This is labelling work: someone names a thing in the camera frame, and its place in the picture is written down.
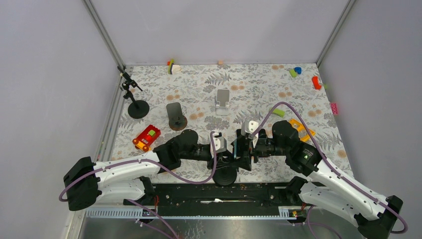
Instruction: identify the red arch block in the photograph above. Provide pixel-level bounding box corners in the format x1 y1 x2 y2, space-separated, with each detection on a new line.
312 76 322 90

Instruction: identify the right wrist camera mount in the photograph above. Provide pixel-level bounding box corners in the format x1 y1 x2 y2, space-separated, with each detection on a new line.
240 120 260 148

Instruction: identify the floral patterned mat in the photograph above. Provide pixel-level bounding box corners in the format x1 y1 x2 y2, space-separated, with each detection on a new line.
108 63 352 175

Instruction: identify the purple cable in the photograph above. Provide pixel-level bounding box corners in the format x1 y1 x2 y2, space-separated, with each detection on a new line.
252 101 409 235
58 131 222 203

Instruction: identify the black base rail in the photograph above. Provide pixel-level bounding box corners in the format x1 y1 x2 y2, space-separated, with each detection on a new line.
74 181 372 220

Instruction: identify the red yellow toy truck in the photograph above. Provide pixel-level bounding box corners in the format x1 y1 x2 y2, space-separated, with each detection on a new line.
132 124 161 152

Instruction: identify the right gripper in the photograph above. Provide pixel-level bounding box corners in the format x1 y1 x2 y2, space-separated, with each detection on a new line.
228 133 289 171

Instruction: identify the white phone stand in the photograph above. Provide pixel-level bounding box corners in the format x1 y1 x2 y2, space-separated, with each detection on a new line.
215 89 230 116

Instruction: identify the black tripod stand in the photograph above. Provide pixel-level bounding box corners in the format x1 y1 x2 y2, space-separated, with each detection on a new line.
117 66 150 120
212 159 237 186

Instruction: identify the teal phone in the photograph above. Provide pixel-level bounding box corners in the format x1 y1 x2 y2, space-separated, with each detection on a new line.
232 140 237 160

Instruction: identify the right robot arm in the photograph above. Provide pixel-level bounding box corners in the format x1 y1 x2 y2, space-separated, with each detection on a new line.
232 120 403 239

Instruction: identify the pink brick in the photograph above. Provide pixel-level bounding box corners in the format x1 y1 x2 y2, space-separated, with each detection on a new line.
330 103 339 115

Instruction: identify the green cylinder block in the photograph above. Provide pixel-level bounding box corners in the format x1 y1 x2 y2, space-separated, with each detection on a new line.
289 69 297 78

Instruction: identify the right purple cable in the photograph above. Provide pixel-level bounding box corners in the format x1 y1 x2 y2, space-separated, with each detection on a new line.
252 101 409 235

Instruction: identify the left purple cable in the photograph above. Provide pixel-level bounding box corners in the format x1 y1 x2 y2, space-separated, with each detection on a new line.
58 131 222 203

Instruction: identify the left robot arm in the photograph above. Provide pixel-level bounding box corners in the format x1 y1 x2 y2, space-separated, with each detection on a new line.
59 129 227 211

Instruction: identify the yellow triangle frame toy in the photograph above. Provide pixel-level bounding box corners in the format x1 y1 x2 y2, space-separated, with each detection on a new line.
289 119 311 142

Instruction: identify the colourful block stack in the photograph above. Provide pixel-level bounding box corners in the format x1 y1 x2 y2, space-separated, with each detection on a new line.
167 59 181 75

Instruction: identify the wooden-base grey phone stand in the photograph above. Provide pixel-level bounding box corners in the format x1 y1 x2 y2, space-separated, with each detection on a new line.
166 102 187 131

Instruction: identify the blue heart block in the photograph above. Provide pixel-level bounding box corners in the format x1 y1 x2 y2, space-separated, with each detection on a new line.
294 67 302 75

